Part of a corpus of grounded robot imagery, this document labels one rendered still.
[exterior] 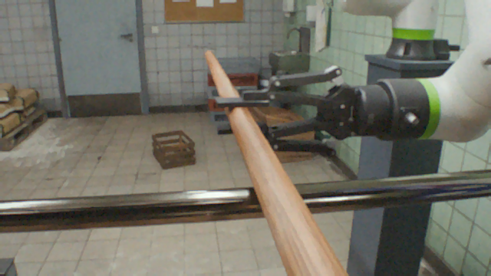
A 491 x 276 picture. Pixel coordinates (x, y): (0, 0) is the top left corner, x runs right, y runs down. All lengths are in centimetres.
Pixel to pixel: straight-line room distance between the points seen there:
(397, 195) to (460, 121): 25
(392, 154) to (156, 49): 430
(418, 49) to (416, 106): 64
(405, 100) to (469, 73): 9
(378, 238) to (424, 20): 68
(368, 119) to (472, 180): 18
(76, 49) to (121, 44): 58
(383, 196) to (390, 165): 83
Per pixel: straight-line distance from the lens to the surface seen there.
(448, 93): 61
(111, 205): 36
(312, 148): 56
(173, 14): 514
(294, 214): 25
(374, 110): 55
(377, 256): 137
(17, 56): 563
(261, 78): 483
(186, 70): 522
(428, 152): 128
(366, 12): 121
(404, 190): 40
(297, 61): 417
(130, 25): 518
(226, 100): 52
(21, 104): 498
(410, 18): 120
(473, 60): 57
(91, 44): 529
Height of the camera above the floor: 133
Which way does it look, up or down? 18 degrees down
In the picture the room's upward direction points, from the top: straight up
